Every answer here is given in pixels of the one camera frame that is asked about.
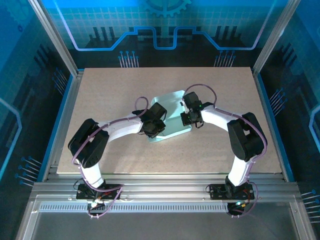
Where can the pale green paper box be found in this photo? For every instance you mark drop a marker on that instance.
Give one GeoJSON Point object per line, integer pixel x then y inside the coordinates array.
{"type": "Point", "coordinates": [172, 120]}

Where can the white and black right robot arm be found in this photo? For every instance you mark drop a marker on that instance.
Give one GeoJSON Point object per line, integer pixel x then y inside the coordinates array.
{"type": "Point", "coordinates": [246, 140]}

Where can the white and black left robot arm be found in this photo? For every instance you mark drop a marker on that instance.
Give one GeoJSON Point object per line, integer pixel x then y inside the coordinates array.
{"type": "Point", "coordinates": [87, 145]}

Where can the black connector module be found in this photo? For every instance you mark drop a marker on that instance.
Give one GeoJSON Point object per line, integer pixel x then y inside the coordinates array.
{"type": "Point", "coordinates": [98, 208]}
{"type": "Point", "coordinates": [235, 211]}

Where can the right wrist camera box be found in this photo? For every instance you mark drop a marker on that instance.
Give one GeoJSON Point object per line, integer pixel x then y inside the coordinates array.
{"type": "Point", "coordinates": [186, 107]}

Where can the aluminium side rail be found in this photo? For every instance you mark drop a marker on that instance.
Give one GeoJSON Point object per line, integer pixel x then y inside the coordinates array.
{"type": "Point", "coordinates": [64, 125]}
{"type": "Point", "coordinates": [265, 105]}

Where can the aluminium mounting rail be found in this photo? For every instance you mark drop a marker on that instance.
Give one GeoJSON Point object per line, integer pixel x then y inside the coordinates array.
{"type": "Point", "coordinates": [162, 186]}

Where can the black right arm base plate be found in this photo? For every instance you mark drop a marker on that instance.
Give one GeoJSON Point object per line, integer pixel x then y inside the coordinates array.
{"type": "Point", "coordinates": [217, 192]}

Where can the aluminium corner post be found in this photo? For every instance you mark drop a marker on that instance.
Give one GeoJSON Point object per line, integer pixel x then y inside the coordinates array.
{"type": "Point", "coordinates": [56, 37]}
{"type": "Point", "coordinates": [274, 37]}

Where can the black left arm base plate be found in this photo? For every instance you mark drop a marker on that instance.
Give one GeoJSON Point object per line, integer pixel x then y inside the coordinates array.
{"type": "Point", "coordinates": [82, 194]}

